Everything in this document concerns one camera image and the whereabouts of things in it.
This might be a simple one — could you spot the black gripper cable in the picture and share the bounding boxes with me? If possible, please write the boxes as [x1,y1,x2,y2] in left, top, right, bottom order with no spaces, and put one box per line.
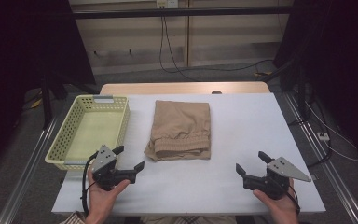
[80,152,99,217]
[287,183,302,216]

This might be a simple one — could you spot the black wall cable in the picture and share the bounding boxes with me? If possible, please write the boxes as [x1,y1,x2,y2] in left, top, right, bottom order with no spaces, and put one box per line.
[158,7,274,76]
[162,15,200,82]

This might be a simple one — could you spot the aluminium floor rail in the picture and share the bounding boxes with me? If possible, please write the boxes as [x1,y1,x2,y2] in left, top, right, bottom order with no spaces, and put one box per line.
[283,92,358,224]
[0,118,59,224]

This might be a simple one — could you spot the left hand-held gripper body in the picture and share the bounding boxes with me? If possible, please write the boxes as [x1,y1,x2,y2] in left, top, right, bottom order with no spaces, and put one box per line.
[90,144,137,192]

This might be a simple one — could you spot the person's lap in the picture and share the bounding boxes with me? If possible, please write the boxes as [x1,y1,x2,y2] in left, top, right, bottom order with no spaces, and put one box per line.
[139,215,237,224]

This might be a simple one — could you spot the black curtain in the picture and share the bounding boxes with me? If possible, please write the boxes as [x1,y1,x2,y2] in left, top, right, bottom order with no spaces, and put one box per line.
[0,0,97,176]
[273,0,358,171]

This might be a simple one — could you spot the black horizontal bar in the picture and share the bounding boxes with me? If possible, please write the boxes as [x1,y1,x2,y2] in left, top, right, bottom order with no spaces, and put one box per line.
[71,6,293,21]

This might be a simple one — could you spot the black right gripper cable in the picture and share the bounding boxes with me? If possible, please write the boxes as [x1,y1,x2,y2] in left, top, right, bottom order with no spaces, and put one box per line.
[287,183,302,216]

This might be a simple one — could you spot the white table mat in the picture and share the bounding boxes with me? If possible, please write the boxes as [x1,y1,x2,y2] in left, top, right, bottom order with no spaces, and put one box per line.
[51,92,326,217]

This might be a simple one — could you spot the pale green plastic basket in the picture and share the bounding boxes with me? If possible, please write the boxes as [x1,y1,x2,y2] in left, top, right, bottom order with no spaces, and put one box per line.
[44,94,131,172]

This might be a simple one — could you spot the white wall outlet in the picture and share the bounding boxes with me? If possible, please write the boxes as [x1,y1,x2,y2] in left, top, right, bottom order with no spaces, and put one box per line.
[156,0,180,9]

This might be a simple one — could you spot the black floor cable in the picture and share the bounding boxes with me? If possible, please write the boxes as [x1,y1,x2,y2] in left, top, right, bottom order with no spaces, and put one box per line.
[306,139,334,169]

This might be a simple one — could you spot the person's right hand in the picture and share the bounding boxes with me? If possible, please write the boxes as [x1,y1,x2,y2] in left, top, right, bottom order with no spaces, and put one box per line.
[253,179,301,224]

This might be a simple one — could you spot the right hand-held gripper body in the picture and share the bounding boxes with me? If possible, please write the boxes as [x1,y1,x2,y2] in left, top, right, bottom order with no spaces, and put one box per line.
[242,157,312,201]

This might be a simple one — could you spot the khaki shorts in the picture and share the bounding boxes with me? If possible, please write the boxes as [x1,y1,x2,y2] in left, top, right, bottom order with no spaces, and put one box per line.
[144,100,213,162]

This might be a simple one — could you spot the person's left hand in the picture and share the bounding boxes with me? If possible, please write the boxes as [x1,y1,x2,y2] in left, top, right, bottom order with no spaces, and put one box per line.
[86,167,131,217]

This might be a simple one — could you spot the white floor cable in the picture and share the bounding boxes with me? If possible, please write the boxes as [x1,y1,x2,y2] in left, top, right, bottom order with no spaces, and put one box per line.
[304,102,358,162]

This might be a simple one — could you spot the black metal stand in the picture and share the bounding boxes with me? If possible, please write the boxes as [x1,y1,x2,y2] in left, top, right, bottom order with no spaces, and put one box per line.
[41,74,53,130]

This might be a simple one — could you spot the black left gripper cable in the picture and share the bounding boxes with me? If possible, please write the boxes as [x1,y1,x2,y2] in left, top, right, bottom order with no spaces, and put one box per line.
[80,152,99,217]

